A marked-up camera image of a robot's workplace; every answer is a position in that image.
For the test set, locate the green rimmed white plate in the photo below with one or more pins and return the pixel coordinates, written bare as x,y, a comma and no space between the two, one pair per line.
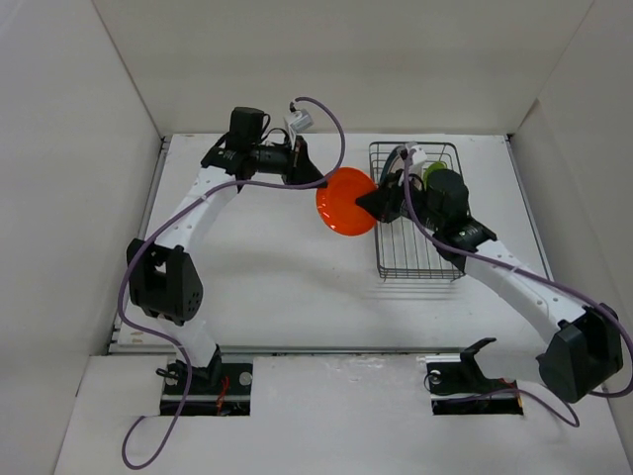
393,163

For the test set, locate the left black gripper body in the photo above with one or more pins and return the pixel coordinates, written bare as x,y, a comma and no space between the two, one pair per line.
273,159

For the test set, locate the green plastic plate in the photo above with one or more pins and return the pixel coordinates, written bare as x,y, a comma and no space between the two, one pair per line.
433,167

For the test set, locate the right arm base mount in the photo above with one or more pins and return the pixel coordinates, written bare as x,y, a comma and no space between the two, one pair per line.
458,390

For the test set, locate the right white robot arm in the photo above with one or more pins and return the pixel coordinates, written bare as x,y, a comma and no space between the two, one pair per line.
581,346

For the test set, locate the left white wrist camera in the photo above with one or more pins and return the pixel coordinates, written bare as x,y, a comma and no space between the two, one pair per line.
296,123

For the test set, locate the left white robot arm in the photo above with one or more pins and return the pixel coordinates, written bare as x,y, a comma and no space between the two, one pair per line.
165,283

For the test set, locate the aluminium rail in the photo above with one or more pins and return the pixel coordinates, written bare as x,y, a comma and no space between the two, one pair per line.
155,349

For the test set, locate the orange plastic plate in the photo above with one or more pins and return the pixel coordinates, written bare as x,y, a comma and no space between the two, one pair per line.
336,202

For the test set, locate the grey wire dish rack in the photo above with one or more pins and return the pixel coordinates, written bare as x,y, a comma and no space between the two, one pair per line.
402,252

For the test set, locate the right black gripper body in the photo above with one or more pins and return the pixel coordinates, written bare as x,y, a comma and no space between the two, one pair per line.
429,220

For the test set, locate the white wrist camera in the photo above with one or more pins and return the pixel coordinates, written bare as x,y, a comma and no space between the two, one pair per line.
414,156
296,123

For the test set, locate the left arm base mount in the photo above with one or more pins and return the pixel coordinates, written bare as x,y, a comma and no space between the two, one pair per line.
228,396

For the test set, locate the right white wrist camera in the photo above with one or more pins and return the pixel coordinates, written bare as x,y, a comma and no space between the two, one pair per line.
414,156

